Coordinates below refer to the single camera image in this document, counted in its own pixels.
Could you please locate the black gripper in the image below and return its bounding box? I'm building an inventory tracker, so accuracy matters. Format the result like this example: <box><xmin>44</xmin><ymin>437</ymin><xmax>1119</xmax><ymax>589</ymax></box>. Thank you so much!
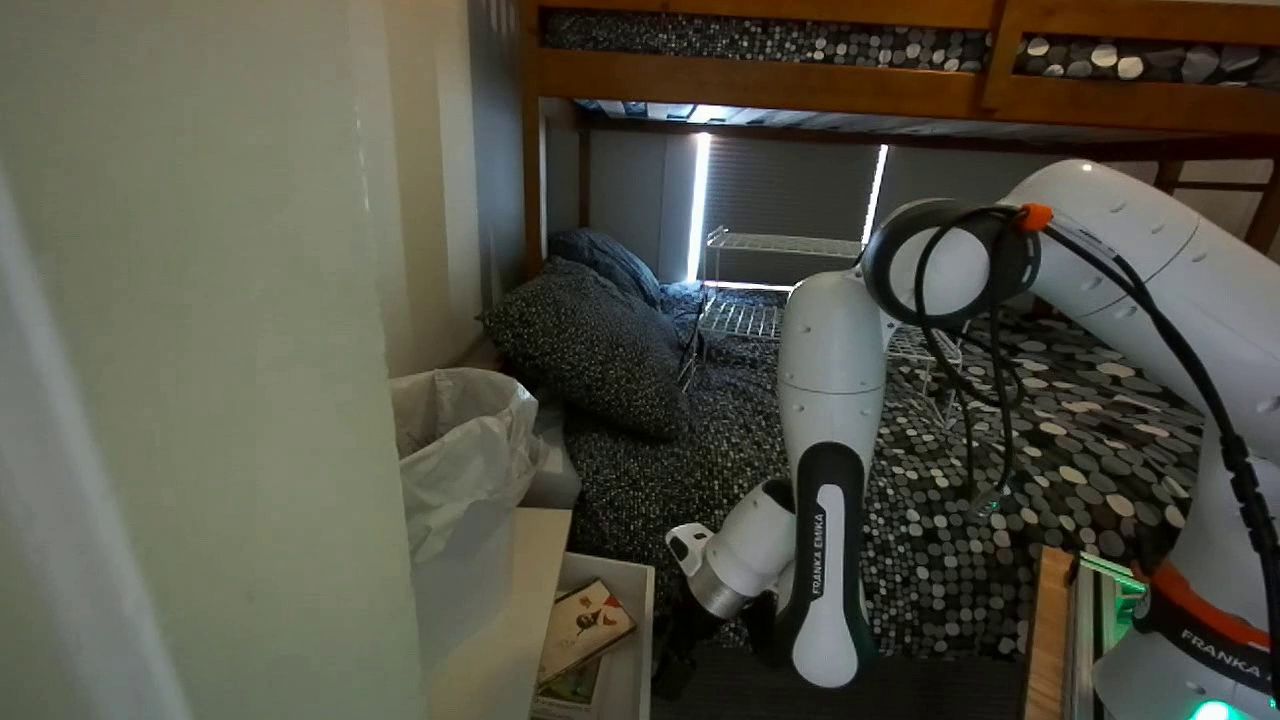
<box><xmin>649</xmin><ymin>569</ymin><xmax>735</xmax><ymax>704</ymax></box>

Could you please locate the card inside drawer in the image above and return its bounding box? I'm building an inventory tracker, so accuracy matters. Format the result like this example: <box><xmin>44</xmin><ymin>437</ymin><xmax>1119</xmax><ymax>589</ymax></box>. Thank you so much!
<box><xmin>537</xmin><ymin>575</ymin><xmax>639</xmax><ymax>685</ymax></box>

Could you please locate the white nightstand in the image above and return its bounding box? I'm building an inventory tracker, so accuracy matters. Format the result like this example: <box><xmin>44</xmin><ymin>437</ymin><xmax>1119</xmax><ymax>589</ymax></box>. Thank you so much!
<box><xmin>420</xmin><ymin>500</ymin><xmax>581</xmax><ymax>720</ymax></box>

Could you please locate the bin with plastic liner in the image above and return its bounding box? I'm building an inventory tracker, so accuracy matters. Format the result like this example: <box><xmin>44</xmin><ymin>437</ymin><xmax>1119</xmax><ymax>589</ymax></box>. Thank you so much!
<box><xmin>389</xmin><ymin>365</ymin><xmax>582</xmax><ymax>677</ymax></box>

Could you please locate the dark dotted pillow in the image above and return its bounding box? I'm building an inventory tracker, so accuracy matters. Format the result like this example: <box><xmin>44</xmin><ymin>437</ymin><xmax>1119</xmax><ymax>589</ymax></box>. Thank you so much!
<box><xmin>478</xmin><ymin>257</ymin><xmax>699</xmax><ymax>445</ymax></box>

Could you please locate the blue crumpled blanket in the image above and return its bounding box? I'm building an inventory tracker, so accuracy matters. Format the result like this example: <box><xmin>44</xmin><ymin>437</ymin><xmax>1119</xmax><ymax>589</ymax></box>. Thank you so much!
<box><xmin>544</xmin><ymin>225</ymin><xmax>711</xmax><ymax>329</ymax></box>

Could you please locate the dotted black grey duvet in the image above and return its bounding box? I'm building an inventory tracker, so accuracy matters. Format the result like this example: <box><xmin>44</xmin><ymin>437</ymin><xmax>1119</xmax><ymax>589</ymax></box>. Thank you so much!
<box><xmin>564</xmin><ymin>286</ymin><xmax>1207</xmax><ymax>669</ymax></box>

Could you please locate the window roller blind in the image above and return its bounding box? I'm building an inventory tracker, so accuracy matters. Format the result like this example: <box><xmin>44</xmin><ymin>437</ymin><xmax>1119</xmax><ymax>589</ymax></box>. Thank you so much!
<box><xmin>681</xmin><ymin>126</ymin><xmax>895</xmax><ymax>294</ymax></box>

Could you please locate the dotted bunk bedding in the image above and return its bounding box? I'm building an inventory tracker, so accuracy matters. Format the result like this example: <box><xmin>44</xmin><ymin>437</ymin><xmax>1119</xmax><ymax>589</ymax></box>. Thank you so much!
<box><xmin>537</xmin><ymin>4</ymin><xmax>1280</xmax><ymax>88</ymax></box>

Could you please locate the robot base mounting frame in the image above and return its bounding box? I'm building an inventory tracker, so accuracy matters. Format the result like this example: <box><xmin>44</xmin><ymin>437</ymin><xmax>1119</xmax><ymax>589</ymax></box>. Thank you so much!
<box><xmin>1020</xmin><ymin>541</ymin><xmax>1160</xmax><ymax>720</ymax></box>

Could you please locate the wooden bunk bed frame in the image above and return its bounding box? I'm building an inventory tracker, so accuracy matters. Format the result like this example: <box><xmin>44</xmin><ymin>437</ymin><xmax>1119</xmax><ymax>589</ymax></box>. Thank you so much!
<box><xmin>515</xmin><ymin>0</ymin><xmax>1280</xmax><ymax>277</ymax></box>

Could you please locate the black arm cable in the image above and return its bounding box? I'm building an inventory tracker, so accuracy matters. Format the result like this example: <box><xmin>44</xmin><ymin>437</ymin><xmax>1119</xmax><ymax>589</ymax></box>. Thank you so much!
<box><xmin>858</xmin><ymin>195</ymin><xmax>1280</xmax><ymax>677</ymax></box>

